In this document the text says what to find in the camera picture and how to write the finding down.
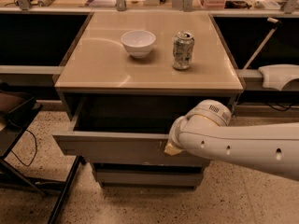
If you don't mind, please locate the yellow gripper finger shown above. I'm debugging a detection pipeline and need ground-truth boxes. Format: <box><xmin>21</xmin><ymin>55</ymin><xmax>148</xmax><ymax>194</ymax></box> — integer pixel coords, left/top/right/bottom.
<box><xmin>164</xmin><ymin>142</ymin><xmax>182</xmax><ymax>156</ymax></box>

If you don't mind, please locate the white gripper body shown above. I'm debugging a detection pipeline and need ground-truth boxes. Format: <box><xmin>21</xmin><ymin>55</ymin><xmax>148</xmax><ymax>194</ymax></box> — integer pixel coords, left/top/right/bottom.
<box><xmin>168</xmin><ymin>117</ymin><xmax>187</xmax><ymax>151</ymax></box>

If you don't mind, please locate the grey top drawer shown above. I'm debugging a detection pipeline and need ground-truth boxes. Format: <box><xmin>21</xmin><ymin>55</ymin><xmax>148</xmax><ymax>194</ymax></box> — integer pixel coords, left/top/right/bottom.
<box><xmin>53</xmin><ymin>97</ymin><xmax>209</xmax><ymax>167</ymax></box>

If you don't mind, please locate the grey drawer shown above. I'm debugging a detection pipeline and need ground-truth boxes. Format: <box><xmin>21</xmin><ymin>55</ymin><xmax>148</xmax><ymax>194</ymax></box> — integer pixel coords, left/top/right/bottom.
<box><xmin>93</xmin><ymin>170</ymin><xmax>203</xmax><ymax>187</ymax></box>
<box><xmin>53</xmin><ymin>97</ymin><xmax>209</xmax><ymax>167</ymax></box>

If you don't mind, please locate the white robot base shoulder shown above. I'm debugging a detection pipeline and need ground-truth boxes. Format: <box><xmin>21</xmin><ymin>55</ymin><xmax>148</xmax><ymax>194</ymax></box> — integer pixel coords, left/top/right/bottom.
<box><xmin>258</xmin><ymin>64</ymin><xmax>299</xmax><ymax>91</ymax></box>

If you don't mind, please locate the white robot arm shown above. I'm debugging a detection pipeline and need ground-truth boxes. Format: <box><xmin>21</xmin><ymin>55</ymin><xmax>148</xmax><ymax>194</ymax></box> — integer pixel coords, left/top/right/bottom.
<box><xmin>164</xmin><ymin>100</ymin><xmax>299</xmax><ymax>181</ymax></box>

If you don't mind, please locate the grey bottom drawer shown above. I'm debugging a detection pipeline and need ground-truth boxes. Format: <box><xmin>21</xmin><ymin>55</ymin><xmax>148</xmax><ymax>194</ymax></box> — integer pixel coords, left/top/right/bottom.
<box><xmin>93</xmin><ymin>170</ymin><xmax>203</xmax><ymax>187</ymax></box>

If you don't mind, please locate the grey drawer cabinet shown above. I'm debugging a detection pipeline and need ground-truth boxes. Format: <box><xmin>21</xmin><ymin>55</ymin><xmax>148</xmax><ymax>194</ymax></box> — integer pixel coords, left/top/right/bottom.
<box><xmin>53</xmin><ymin>10</ymin><xmax>245</xmax><ymax>191</ymax></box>

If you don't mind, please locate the crushed soda can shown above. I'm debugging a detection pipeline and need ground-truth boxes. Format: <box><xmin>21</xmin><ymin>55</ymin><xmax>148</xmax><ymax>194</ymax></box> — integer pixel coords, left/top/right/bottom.
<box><xmin>173</xmin><ymin>31</ymin><xmax>194</xmax><ymax>70</ymax></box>

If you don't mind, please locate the white ceramic bowl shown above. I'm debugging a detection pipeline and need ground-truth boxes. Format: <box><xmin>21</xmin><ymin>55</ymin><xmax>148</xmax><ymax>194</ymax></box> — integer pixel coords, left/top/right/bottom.
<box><xmin>121</xmin><ymin>30</ymin><xmax>156</xmax><ymax>59</ymax></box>

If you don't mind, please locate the black cable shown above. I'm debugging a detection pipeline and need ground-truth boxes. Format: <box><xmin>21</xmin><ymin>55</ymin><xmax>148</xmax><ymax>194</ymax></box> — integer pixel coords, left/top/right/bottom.
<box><xmin>10</xmin><ymin>127</ymin><xmax>39</xmax><ymax>168</ymax></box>

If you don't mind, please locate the black chair frame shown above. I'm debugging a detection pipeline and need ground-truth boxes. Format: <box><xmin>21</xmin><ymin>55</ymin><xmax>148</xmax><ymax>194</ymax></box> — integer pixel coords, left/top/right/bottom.
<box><xmin>0</xmin><ymin>81</ymin><xmax>86</xmax><ymax>224</ymax></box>

